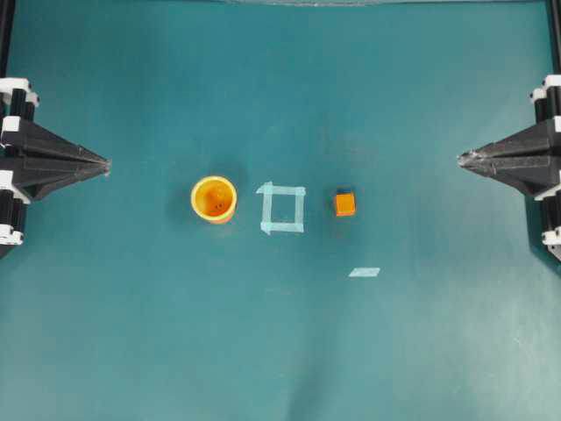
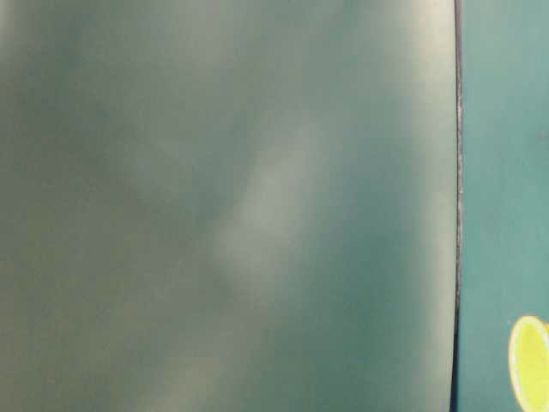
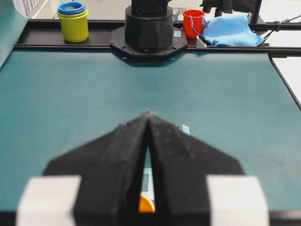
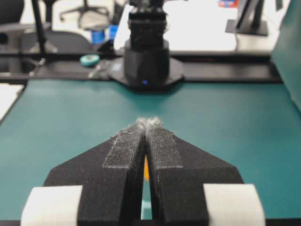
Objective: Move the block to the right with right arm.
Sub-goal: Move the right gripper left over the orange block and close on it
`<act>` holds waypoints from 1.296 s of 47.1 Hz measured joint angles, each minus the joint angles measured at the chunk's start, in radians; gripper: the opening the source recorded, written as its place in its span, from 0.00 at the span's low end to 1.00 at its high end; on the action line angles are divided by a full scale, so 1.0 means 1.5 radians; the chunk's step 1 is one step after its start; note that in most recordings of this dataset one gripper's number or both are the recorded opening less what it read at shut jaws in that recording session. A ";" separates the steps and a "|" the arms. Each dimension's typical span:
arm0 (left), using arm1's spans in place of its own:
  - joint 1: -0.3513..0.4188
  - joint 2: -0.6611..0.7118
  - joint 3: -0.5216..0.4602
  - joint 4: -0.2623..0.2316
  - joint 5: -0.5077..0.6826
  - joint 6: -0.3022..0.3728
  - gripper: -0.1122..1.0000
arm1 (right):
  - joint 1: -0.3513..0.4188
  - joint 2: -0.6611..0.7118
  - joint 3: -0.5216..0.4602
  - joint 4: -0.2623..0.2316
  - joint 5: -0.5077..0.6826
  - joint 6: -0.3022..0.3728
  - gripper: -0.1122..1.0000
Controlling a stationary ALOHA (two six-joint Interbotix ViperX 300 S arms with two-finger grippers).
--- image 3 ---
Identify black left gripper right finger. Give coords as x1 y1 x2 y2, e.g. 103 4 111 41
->
147 112 270 226

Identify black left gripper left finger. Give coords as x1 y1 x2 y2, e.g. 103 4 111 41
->
16 112 150 226

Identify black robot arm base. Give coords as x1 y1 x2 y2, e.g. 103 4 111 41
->
110 0 188 59

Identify orange block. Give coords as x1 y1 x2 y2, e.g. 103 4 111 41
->
139 194 155 213

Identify clear tape piece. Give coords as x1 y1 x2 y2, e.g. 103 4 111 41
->
182 124 190 135

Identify dark teal table mat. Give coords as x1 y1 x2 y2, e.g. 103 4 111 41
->
0 51 301 211

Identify light blue cloth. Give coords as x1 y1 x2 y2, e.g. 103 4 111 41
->
203 15 266 47

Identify red toy bucket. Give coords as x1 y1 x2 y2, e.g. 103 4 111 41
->
182 9 207 39

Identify yellow-green stacking cup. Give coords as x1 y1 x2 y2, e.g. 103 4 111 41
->
57 9 89 42

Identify blue stacking cup rings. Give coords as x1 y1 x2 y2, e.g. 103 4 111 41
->
57 1 86 15

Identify black aluminium frame rail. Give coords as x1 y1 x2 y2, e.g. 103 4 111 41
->
14 20 301 59

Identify black cable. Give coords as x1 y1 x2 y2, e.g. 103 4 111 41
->
261 14 301 40

